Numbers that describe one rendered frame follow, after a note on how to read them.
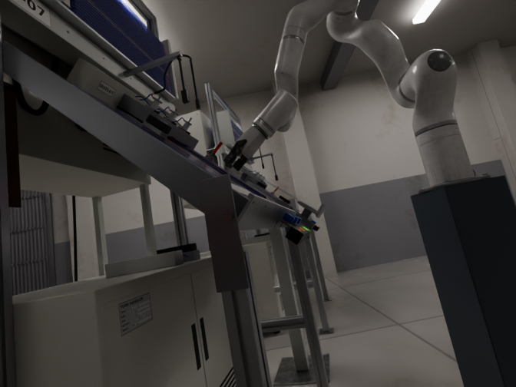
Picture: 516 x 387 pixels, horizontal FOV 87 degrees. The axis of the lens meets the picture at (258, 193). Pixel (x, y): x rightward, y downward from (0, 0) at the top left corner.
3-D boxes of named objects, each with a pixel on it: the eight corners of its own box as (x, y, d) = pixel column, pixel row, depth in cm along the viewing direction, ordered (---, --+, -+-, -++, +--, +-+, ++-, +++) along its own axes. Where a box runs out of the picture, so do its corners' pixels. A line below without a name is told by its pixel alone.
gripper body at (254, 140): (258, 128, 103) (239, 150, 104) (250, 117, 93) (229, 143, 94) (272, 140, 101) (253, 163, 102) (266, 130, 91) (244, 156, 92)
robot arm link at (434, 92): (444, 133, 94) (425, 72, 98) (481, 110, 76) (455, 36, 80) (409, 141, 96) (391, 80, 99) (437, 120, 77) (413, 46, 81)
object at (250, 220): (287, 227, 110) (296, 212, 110) (233, 231, 47) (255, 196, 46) (285, 225, 111) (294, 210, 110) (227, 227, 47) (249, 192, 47)
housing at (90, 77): (166, 150, 128) (181, 124, 128) (72, 107, 81) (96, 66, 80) (153, 142, 130) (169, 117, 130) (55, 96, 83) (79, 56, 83)
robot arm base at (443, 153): (460, 186, 96) (444, 137, 99) (508, 173, 77) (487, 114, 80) (408, 196, 95) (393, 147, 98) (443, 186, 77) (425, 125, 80)
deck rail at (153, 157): (233, 231, 47) (252, 200, 46) (229, 231, 45) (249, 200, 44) (0, 67, 66) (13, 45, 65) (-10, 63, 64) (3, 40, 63)
